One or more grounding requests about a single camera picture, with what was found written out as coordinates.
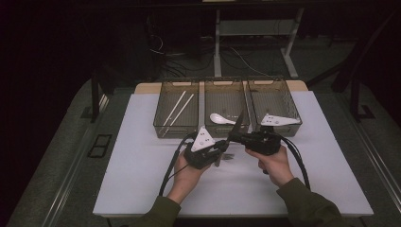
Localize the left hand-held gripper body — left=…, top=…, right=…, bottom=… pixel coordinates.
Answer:
left=183, top=126, right=221, bottom=170

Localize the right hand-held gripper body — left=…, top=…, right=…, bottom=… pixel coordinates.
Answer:
left=243, top=113, right=302, bottom=156

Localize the metal fork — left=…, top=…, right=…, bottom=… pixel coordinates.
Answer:
left=214, top=152, right=236, bottom=168

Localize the white ceramic spoon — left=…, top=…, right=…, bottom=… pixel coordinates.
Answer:
left=209, top=113, right=237, bottom=126

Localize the smoky clear plastic bin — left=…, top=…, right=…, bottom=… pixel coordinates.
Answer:
left=152, top=79, right=201, bottom=140
left=246, top=77, right=303, bottom=138
left=203, top=79, right=251, bottom=139

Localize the person's right hand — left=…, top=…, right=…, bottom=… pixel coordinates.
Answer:
left=245, top=148, right=296, bottom=188

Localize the person's left hand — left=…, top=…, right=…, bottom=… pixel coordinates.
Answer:
left=166, top=152, right=211, bottom=204

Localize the black stand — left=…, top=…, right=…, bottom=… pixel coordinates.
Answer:
left=79, top=67, right=112, bottom=124
left=305, top=9, right=401, bottom=124

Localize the white metal stand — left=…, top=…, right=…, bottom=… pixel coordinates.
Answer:
left=213, top=8, right=305, bottom=79

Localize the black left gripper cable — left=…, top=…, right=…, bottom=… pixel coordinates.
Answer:
left=158, top=131, right=197, bottom=198

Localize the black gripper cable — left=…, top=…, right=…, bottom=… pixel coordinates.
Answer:
left=158, top=131, right=197, bottom=198
left=277, top=133, right=312, bottom=192

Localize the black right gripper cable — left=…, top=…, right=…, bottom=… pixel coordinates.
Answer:
left=277, top=133, right=312, bottom=192

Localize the white floor cable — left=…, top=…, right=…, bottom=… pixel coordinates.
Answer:
left=228, top=46, right=270, bottom=78

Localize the black floor cable bundle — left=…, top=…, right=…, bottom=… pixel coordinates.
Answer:
left=147, top=31, right=218, bottom=79

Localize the black floor socket frame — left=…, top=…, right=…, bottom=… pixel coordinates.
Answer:
left=87, top=133, right=113, bottom=159

